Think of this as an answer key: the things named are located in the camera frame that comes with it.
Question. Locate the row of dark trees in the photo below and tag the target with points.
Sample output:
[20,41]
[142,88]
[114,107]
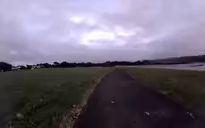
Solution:
[70,64]

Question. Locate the dark distant hill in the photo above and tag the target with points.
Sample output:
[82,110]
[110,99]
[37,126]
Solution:
[190,59]

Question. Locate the pale water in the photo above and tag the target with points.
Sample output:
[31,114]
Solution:
[186,66]

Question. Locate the green grass field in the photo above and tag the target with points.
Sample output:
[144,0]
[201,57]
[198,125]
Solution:
[36,95]

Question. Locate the dark asphalt path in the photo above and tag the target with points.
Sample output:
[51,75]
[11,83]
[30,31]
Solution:
[123,103]

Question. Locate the green grass strip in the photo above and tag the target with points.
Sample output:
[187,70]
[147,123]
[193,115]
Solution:
[180,85]

